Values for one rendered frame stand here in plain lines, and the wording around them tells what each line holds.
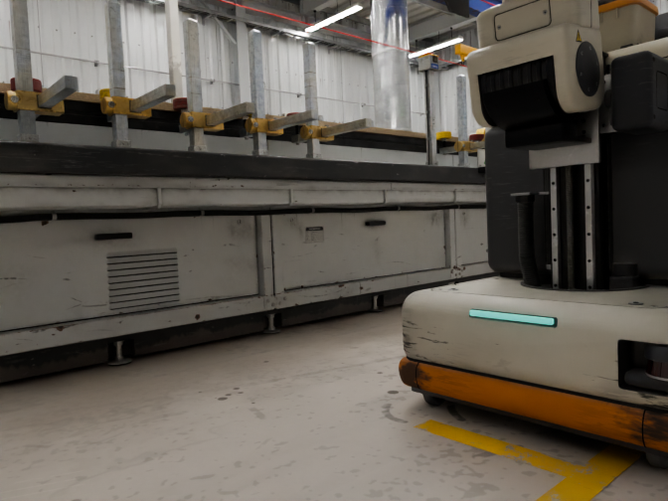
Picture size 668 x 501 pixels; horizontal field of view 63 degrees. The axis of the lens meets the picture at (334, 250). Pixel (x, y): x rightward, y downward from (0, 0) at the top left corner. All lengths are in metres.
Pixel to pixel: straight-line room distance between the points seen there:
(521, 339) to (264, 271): 1.33
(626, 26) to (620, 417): 0.86
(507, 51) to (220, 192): 1.09
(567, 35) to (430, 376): 0.75
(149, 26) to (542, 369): 9.55
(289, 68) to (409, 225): 8.90
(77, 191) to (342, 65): 11.10
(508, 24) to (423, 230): 1.87
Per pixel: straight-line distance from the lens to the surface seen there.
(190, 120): 1.86
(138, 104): 1.73
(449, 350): 1.24
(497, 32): 1.27
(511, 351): 1.15
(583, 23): 1.22
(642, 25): 1.52
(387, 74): 7.33
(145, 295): 2.04
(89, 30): 9.82
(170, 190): 1.83
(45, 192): 1.71
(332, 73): 12.34
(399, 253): 2.84
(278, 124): 1.97
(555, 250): 1.38
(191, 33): 1.95
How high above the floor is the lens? 0.45
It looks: 3 degrees down
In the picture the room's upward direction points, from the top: 3 degrees counter-clockwise
